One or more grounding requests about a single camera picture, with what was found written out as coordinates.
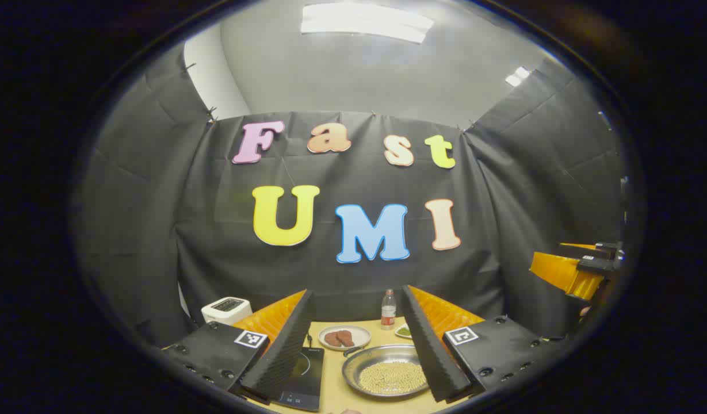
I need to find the long ceiling light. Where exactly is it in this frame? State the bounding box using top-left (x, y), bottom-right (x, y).
top-left (300, 2), bottom-right (435, 44)

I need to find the clear plastic water bottle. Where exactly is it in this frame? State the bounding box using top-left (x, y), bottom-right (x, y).
top-left (380, 289), bottom-right (398, 331)

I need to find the black induction cooktop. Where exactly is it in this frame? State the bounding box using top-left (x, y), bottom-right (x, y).
top-left (276, 346), bottom-right (326, 412)

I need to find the pile of soybeans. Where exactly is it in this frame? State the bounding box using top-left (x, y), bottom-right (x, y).
top-left (360, 361), bottom-right (427, 396)

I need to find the raw red meat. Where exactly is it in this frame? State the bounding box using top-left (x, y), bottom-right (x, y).
top-left (324, 329), bottom-right (356, 348)

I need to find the stainless steel pot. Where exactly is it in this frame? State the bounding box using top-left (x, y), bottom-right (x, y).
top-left (341, 343), bottom-right (433, 399)

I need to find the white toaster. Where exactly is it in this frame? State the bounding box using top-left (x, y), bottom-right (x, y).
top-left (201, 297), bottom-right (254, 326)

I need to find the small ceiling light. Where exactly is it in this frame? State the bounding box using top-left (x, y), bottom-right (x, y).
top-left (505, 66), bottom-right (532, 88)

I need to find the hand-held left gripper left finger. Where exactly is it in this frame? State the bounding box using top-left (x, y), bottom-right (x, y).
top-left (162, 289), bottom-right (318, 402)

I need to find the white round plate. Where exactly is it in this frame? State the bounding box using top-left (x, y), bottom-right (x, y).
top-left (318, 325), bottom-right (372, 352)

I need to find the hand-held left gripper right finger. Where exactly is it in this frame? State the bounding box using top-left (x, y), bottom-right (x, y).
top-left (400, 284), bottom-right (555, 403)

